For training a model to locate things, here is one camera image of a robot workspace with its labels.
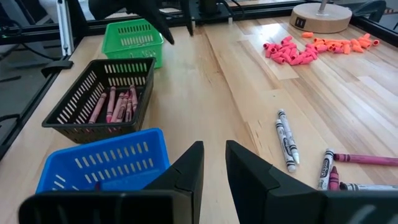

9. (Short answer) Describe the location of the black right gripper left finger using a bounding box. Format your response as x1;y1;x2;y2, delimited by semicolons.
143;141;205;224

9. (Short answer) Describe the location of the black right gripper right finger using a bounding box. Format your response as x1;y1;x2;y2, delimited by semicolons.
226;140;323;224

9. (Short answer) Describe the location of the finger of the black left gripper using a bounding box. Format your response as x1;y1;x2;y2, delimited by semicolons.
182;0;194;37
130;0;175;45

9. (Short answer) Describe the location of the gray crayon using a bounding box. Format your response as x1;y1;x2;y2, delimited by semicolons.
317;148;336;190
340;182;398;192
274;119;297;174

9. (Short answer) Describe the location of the white marker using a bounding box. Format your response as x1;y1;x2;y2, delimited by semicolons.
277;108;301;165

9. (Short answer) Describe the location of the light pink crayon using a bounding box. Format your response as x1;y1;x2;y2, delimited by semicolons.
105;86;117;123
88;92;108;124
129;85;139;113
111;92;126;123
124;93;134;123

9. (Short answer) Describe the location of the dark pink crayon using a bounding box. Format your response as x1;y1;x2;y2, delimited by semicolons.
328;166;340;191
333;153;398;166

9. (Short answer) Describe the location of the green plastic basket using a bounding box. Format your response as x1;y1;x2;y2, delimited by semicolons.
101;18;165;69

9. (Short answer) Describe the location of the white bar fixture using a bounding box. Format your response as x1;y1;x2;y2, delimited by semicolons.
57;0;75;57

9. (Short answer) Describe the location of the blue plastic basket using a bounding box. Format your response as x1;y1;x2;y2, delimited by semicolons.
35;128;171;194

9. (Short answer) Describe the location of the pink eraser caps pile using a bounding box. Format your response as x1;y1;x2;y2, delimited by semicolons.
262;35;318;66

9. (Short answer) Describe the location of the black plastic basket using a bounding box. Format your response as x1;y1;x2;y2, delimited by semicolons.
42;57;156;144

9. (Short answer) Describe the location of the white lamp with wooden base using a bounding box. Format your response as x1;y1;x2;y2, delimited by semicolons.
289;0;353;34

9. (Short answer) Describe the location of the orange eraser caps pile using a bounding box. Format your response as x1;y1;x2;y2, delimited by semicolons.
312;32;381;55

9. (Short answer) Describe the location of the black frame bracket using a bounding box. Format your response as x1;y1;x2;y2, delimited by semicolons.
41;59;75;78

